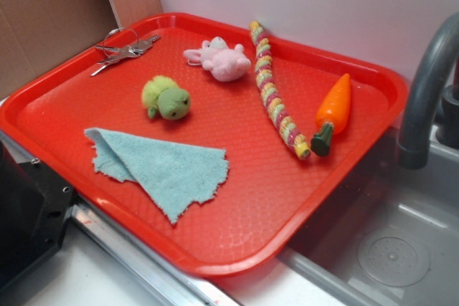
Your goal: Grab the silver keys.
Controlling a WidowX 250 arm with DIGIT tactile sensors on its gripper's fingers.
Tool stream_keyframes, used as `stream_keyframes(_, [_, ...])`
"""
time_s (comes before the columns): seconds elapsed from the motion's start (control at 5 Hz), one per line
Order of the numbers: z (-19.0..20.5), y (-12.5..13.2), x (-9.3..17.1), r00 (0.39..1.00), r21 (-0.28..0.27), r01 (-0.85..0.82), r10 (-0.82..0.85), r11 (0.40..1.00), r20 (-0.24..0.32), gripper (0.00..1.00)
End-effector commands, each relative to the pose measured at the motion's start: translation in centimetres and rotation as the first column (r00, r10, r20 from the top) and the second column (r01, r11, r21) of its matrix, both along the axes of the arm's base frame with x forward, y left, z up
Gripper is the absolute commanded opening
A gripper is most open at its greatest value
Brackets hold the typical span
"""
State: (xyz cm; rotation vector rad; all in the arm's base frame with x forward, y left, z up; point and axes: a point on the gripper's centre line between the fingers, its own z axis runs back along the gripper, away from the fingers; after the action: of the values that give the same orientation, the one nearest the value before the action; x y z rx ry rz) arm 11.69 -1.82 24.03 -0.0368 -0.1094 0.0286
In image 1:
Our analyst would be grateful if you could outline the grey toy sink basin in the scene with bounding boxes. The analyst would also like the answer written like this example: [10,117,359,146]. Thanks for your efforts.
[279,130,458,305]

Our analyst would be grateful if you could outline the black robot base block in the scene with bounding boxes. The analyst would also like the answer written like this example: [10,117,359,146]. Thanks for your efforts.
[1,145,75,292]

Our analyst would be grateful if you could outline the pink plush bunny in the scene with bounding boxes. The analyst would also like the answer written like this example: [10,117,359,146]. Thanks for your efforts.
[183,37,251,82]

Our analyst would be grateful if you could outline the brown cardboard panel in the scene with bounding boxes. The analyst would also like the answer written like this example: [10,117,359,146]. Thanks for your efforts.
[1,0,162,98]

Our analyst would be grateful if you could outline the dark faucet handle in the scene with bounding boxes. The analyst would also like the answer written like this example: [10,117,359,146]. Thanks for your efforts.
[436,85,458,149]

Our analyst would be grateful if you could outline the light blue cloth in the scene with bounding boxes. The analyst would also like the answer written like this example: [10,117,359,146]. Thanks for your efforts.
[85,128,230,225]

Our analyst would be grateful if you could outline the green plush turtle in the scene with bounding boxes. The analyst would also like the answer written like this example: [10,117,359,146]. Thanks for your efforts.
[141,75,191,120]

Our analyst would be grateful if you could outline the orange plastic toy carrot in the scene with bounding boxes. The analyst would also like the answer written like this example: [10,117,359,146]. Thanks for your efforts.
[311,73,351,157]

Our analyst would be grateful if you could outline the red plastic tray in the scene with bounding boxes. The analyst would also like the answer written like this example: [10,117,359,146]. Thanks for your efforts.
[1,14,407,277]

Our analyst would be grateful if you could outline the multicoloured candy roll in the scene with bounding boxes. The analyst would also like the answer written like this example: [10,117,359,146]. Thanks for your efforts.
[249,21,311,161]

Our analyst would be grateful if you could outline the silver keys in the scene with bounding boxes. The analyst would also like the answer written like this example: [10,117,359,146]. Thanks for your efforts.
[90,27,161,77]

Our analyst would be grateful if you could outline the grey faucet spout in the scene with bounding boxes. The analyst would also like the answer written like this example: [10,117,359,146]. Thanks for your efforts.
[396,13,458,169]

